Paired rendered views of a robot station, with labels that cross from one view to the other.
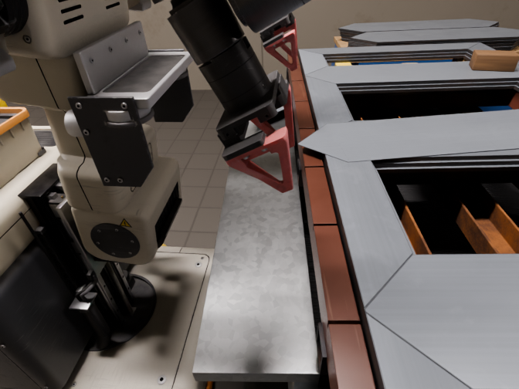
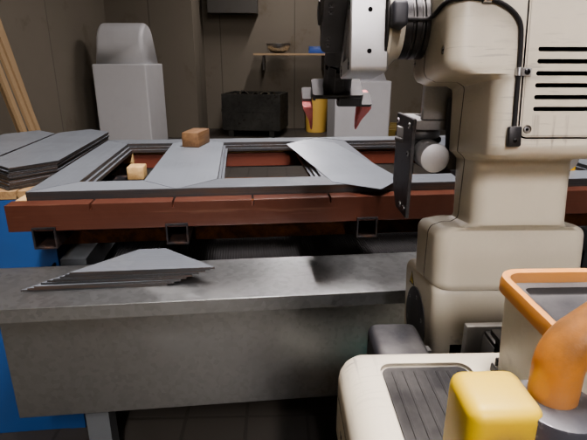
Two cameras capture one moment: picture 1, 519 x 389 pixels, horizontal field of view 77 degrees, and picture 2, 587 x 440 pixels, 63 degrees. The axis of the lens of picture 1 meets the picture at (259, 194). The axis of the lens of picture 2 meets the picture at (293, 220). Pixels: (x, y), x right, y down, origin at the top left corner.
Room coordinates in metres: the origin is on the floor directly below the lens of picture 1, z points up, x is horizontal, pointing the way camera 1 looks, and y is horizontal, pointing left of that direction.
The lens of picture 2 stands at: (1.03, 0.94, 1.13)
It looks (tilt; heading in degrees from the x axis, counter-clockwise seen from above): 18 degrees down; 260
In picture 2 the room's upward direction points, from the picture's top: straight up
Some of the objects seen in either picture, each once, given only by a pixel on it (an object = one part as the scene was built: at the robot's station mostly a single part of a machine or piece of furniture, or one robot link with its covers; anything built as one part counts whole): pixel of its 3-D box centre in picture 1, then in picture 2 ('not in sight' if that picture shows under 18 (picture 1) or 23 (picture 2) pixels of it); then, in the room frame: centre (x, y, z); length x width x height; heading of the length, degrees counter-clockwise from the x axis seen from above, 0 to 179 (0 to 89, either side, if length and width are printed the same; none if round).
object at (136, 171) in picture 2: not in sight; (137, 171); (1.27, -0.61, 0.79); 0.06 x 0.05 x 0.04; 87
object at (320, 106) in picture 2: not in sight; (315, 113); (-0.68, -6.88, 0.29); 0.39 x 0.37 x 0.59; 172
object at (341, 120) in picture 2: not in sight; (358, 99); (-0.85, -5.12, 0.65); 0.75 x 0.60 x 1.31; 172
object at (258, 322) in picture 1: (262, 160); (287, 280); (0.88, -0.02, 0.66); 1.30 x 0.20 x 0.03; 177
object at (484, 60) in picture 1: (493, 60); (196, 137); (1.08, -0.79, 0.87); 0.12 x 0.06 x 0.05; 72
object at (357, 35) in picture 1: (425, 35); (28, 154); (1.65, -0.83, 0.82); 0.80 x 0.40 x 0.06; 87
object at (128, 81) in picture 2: not in sight; (131, 88); (2.00, -5.67, 0.77); 0.76 x 0.68 x 1.54; 82
